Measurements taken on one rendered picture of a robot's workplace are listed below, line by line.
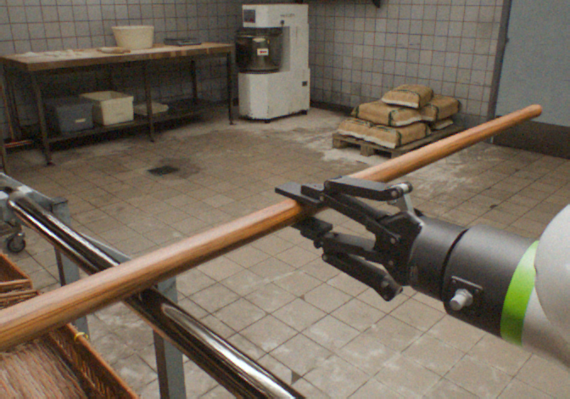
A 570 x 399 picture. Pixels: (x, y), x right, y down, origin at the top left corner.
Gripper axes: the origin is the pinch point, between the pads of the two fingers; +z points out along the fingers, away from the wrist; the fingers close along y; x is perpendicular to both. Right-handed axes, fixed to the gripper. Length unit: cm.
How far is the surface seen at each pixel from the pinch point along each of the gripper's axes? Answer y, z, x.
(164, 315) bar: 1.9, -4.3, -22.6
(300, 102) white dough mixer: 101, 379, 417
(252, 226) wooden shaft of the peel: -1.0, -0.9, -9.1
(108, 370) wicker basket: 46, 44, -8
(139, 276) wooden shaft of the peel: -0.8, -1.1, -22.9
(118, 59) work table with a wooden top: 33, 408, 195
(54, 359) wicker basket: 60, 74, -9
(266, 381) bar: 1.6, -16.7, -22.2
